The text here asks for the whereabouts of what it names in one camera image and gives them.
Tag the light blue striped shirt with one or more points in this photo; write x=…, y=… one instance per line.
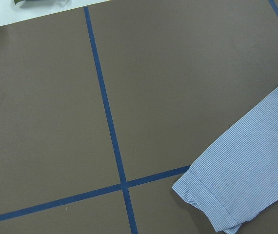
x=236, y=177

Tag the clear plastic bag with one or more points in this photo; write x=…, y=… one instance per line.
x=57, y=2

